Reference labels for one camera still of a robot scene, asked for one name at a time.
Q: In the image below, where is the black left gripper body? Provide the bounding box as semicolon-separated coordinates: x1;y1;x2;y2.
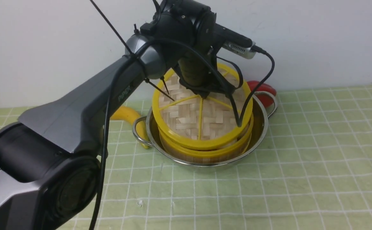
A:
177;54;231;95

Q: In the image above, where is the green checkered tablecloth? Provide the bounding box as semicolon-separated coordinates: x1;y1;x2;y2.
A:
0;84;372;230

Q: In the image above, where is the red bell pepper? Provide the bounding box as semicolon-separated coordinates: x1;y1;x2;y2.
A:
247;80;277;109

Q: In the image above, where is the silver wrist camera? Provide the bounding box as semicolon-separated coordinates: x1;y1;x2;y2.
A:
212;24;256;59

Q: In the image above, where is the bamboo steamer basket yellow rim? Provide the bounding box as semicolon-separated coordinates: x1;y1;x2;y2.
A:
159;115;254;164

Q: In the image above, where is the woven bamboo steamer lid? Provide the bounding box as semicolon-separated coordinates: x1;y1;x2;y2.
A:
152;64;253;150

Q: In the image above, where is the stainless steel pot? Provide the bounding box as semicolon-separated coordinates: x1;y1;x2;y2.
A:
141;91;278;168

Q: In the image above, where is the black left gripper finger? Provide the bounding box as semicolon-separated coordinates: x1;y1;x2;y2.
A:
199;90;210;99

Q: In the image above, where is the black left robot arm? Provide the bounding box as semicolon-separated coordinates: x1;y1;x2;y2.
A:
0;0;216;230

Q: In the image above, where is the yellow banana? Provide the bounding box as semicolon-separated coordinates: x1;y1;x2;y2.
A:
110;106;150;149

